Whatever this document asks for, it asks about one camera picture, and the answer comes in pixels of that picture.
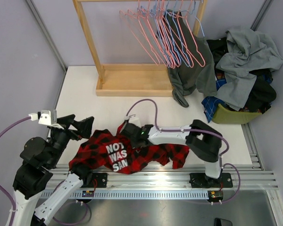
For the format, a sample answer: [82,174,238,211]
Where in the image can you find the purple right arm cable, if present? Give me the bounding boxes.
[126,99,241,204]

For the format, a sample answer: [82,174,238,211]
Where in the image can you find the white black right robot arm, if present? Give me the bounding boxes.
[120,120,223,186]

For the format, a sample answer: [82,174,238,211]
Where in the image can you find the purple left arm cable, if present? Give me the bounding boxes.
[0,115,31,226]

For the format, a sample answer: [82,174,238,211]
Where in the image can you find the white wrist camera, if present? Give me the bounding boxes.
[28,109,63,129]
[124,114,142,128]

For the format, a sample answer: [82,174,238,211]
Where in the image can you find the white slotted cable duct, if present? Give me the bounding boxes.
[41,190,209,200]

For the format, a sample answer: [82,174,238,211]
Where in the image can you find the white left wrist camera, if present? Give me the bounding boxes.
[28,109,63,129]

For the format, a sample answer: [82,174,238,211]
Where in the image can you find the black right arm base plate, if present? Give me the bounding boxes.
[189,173,233,189]

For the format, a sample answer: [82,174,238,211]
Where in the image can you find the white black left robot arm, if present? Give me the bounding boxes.
[10,110,94,226]

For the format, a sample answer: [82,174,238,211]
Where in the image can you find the black button shirt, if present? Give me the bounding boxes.
[201,37,276,119]

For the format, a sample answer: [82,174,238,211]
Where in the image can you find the red black plaid shirt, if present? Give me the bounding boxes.
[69,127,190,174]

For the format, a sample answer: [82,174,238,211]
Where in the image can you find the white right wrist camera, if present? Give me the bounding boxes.
[124,114,142,128]

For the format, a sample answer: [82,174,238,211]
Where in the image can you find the green laundry basket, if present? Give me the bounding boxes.
[212,104,262,125]

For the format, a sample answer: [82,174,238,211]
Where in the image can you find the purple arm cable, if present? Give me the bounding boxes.
[0,115,31,226]
[126,99,241,204]

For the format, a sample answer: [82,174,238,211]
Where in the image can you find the grey shirt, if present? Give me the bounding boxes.
[216,26,283,111]

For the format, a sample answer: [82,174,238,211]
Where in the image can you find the blue checked shirt in basket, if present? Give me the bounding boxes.
[201,73,276,122]

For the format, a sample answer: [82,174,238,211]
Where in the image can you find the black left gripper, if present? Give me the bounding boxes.
[48,114,94,167]

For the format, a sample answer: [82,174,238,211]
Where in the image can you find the wooden clothes rack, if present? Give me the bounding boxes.
[72,0,208,97]

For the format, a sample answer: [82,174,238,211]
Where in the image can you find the pink and blue wire hangers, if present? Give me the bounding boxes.
[119,0,207,68]

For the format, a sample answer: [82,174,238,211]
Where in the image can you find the dark green t-shirt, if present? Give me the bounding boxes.
[162,9,217,108]

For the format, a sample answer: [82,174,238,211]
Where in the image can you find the aluminium rail frame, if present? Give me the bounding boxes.
[43,150,279,191]

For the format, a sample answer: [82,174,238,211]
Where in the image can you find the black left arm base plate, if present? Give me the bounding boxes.
[83,173,108,188]

